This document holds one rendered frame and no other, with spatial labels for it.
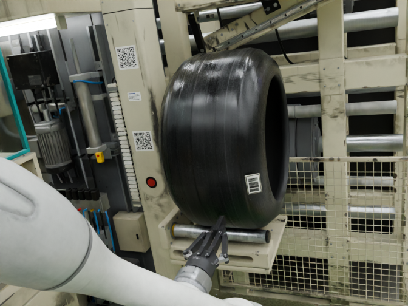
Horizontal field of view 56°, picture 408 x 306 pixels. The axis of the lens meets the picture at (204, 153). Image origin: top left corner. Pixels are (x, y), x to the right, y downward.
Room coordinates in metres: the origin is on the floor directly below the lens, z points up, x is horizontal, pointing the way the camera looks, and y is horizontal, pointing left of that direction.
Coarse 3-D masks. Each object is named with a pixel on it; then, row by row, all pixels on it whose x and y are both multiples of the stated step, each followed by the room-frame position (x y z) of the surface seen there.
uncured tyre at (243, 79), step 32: (192, 64) 1.20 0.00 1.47; (224, 64) 1.15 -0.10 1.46; (256, 64) 1.14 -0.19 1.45; (192, 96) 1.09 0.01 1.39; (224, 96) 1.05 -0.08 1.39; (256, 96) 1.05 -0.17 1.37; (160, 128) 1.11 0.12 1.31; (192, 128) 1.04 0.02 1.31; (224, 128) 1.00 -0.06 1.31; (256, 128) 1.01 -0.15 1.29; (288, 128) 1.41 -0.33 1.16; (160, 160) 1.10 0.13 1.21; (192, 160) 1.02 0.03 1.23; (224, 160) 0.98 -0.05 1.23; (256, 160) 0.99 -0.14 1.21; (288, 160) 1.36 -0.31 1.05; (192, 192) 1.03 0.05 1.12; (224, 192) 0.99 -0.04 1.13; (256, 224) 1.05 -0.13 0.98
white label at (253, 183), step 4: (248, 176) 0.97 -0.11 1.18; (252, 176) 0.97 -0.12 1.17; (256, 176) 0.97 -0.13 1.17; (248, 180) 0.97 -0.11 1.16; (252, 180) 0.97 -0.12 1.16; (256, 180) 0.97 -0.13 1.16; (248, 184) 0.97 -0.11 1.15; (252, 184) 0.97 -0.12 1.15; (256, 184) 0.97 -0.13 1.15; (260, 184) 0.97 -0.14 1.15; (248, 188) 0.97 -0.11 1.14; (252, 188) 0.97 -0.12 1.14; (256, 188) 0.97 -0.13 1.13; (260, 188) 0.97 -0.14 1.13; (248, 192) 0.98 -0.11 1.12; (252, 192) 0.98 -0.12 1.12; (256, 192) 0.98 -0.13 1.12
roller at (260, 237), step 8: (176, 224) 1.24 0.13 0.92; (176, 232) 1.21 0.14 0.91; (184, 232) 1.20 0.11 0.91; (192, 232) 1.19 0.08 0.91; (200, 232) 1.18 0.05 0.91; (232, 232) 1.14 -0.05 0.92; (240, 232) 1.13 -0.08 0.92; (248, 232) 1.12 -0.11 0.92; (256, 232) 1.11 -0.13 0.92; (264, 232) 1.10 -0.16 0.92; (232, 240) 1.14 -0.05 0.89; (240, 240) 1.12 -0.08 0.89; (248, 240) 1.11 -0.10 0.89; (256, 240) 1.10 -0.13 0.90; (264, 240) 1.09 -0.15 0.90
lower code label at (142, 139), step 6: (132, 132) 1.34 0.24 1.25; (138, 132) 1.33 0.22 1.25; (144, 132) 1.32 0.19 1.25; (150, 132) 1.31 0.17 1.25; (138, 138) 1.33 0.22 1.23; (144, 138) 1.32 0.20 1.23; (150, 138) 1.31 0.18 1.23; (138, 144) 1.33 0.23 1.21; (144, 144) 1.32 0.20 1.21; (150, 144) 1.31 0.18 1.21; (138, 150) 1.33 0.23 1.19; (144, 150) 1.32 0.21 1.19; (150, 150) 1.32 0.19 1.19
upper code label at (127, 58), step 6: (120, 48) 1.33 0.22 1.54; (126, 48) 1.32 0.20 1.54; (132, 48) 1.31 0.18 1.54; (120, 54) 1.33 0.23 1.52; (126, 54) 1.32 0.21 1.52; (132, 54) 1.32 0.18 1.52; (120, 60) 1.33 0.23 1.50; (126, 60) 1.33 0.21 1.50; (132, 60) 1.32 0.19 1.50; (120, 66) 1.34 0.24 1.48; (126, 66) 1.33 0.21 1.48; (132, 66) 1.32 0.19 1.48
